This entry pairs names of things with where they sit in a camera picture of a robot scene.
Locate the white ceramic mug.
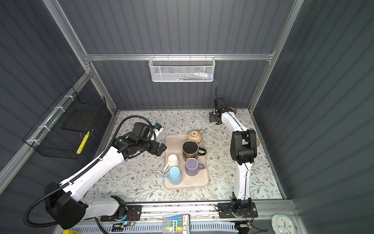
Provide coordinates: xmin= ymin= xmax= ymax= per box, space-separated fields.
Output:
xmin=163 ymin=154 xmax=180 ymax=172

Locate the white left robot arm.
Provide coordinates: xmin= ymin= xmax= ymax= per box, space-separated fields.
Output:
xmin=23 ymin=116 xmax=167 ymax=230

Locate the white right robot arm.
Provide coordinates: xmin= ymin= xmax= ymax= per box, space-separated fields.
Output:
xmin=209 ymin=98 xmax=257 ymax=210

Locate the black floral mug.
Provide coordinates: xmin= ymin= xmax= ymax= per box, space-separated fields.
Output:
xmin=182 ymin=140 xmax=207 ymax=161

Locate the light blue mug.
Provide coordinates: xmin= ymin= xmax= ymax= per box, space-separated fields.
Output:
xmin=163 ymin=166 xmax=183 ymax=185

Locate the purple ceramic mug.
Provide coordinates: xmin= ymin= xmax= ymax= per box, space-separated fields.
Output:
xmin=185 ymin=158 xmax=206 ymax=176

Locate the yellow marker pen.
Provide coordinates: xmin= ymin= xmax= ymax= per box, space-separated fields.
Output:
xmin=76 ymin=131 xmax=91 ymax=155

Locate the beige plastic tray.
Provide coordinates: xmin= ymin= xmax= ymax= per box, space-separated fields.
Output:
xmin=163 ymin=134 xmax=209 ymax=189

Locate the clear box of markers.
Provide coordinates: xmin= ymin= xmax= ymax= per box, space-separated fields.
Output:
xmin=163 ymin=214 xmax=191 ymax=234

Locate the white analog clock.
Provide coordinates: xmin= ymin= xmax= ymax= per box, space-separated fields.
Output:
xmin=271 ymin=214 xmax=296 ymax=234

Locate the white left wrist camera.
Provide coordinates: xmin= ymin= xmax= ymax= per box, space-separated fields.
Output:
xmin=153 ymin=122 xmax=164 ymax=138

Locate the white wire basket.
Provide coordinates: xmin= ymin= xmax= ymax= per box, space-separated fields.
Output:
xmin=149 ymin=55 xmax=216 ymax=82

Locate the black wire basket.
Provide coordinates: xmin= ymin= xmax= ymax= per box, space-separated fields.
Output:
xmin=23 ymin=89 xmax=111 ymax=160

